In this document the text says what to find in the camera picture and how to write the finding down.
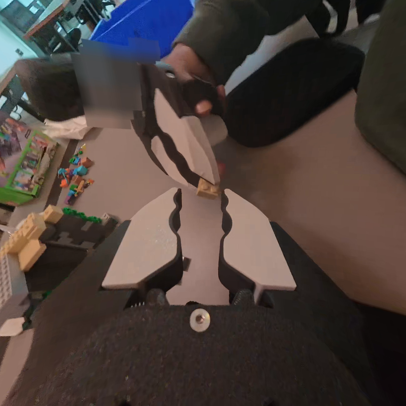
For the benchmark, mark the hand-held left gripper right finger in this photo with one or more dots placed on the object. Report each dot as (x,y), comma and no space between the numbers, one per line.
(260,250)

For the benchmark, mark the grey desk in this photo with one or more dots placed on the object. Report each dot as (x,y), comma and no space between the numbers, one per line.
(301,206)

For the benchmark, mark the toy brick model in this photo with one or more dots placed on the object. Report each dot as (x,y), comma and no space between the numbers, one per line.
(69,228)

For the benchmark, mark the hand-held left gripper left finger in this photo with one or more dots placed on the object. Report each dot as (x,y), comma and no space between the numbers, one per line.
(146,250)

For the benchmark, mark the person's right forearm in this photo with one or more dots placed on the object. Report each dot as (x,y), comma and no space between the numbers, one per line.
(228,28)

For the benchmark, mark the person's torso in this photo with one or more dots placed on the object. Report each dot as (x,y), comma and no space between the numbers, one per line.
(383,95)

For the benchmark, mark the person's right hand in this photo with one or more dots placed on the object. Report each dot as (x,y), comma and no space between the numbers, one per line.
(190,63)

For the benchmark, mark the tan brick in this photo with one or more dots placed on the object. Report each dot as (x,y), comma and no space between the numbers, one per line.
(207,190)

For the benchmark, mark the green toy brick set box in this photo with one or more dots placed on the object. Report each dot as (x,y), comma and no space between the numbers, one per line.
(28,165)

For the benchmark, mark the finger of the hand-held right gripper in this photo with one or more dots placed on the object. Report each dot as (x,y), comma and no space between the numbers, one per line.
(196,146)
(165,155)

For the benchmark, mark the blue plastic bin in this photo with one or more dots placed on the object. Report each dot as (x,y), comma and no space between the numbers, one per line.
(142,22)

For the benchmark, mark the colourful brick pile right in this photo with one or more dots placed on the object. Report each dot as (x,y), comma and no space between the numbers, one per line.
(77,171)

